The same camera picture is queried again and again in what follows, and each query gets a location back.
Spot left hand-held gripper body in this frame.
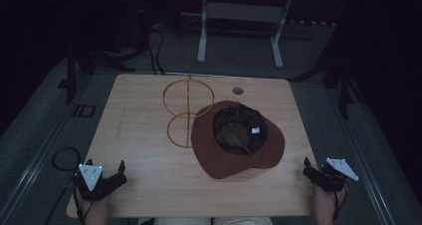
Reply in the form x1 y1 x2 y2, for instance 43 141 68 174
73 163 128 201

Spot white metal table frame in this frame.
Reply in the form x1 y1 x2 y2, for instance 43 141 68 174
196 0 295 70

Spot person's right hand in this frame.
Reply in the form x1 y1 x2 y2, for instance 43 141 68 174
313 182 348 225

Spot dark metal stand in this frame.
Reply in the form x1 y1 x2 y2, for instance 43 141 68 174
292 25 366 120

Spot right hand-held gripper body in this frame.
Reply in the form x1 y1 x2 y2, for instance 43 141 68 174
311 156 360 193

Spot person's left hand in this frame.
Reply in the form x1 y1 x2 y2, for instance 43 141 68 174
75 187 111 225

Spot black metal stand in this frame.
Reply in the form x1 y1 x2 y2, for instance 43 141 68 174
57 42 137 106

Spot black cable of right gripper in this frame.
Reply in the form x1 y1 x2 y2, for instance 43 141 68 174
332 184 348 223

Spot black floor cables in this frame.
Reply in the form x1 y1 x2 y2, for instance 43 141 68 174
145 19 167 76

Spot golden wire hat stand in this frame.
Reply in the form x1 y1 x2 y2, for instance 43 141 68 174
161 73 216 149

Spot black rectangular floor frame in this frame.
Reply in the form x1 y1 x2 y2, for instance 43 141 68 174
72 103 98 118

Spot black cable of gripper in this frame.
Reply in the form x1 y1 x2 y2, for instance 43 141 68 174
332 184 348 223
44 146 83 225

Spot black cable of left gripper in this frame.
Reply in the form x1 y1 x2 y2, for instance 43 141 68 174
44 146 83 225

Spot brown wide-brim hat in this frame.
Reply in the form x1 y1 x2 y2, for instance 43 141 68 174
190 100 287 180

